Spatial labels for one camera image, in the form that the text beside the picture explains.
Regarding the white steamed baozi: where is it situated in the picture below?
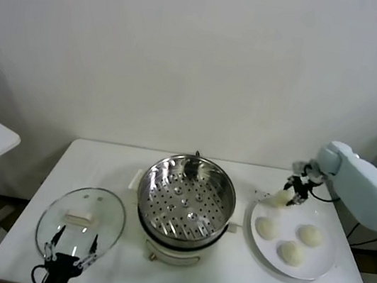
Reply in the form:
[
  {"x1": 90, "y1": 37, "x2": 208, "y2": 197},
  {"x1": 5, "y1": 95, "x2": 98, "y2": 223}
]
[
  {"x1": 296, "y1": 223, "x2": 325, "y2": 249},
  {"x1": 253, "y1": 216, "x2": 281, "y2": 242},
  {"x1": 264, "y1": 187, "x2": 295, "y2": 211},
  {"x1": 276, "y1": 238, "x2": 308, "y2": 267}
]

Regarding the white round plate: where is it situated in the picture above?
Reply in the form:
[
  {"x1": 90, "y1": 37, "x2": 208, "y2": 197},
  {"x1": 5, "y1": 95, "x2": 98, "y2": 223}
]
[{"x1": 241, "y1": 191, "x2": 344, "y2": 283}]

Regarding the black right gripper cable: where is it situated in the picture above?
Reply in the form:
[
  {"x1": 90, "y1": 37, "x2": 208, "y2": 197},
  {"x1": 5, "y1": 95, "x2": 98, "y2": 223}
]
[{"x1": 308, "y1": 182, "x2": 344, "y2": 206}]

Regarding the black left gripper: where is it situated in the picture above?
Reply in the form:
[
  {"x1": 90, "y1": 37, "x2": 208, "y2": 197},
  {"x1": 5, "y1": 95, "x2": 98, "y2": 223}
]
[{"x1": 38, "y1": 222, "x2": 102, "y2": 283}]

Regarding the glass lid with cream handle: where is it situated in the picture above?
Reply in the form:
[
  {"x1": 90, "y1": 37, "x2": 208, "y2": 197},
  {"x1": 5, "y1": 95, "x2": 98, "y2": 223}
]
[{"x1": 30, "y1": 179, "x2": 131, "y2": 277}]

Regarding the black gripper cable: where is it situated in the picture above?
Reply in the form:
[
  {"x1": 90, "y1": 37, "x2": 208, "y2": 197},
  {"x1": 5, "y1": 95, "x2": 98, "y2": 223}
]
[
  {"x1": 308, "y1": 182, "x2": 344, "y2": 206},
  {"x1": 30, "y1": 263, "x2": 52, "y2": 283}
]

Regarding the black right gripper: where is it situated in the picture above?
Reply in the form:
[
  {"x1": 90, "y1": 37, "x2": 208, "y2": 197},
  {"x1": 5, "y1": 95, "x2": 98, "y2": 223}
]
[{"x1": 282, "y1": 156, "x2": 328, "y2": 211}]

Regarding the perforated steel steamer basket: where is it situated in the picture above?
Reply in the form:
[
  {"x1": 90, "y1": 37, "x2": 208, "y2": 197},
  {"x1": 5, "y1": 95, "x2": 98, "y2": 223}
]
[{"x1": 130, "y1": 148, "x2": 243, "y2": 251}]

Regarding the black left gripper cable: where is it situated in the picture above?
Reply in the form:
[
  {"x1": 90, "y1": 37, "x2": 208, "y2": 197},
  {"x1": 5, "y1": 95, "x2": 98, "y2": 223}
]
[{"x1": 30, "y1": 263, "x2": 52, "y2": 283}]

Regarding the cream electric cooker base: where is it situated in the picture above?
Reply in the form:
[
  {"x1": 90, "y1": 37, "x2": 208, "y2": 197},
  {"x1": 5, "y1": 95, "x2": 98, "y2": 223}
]
[{"x1": 117, "y1": 167, "x2": 250, "y2": 276}]

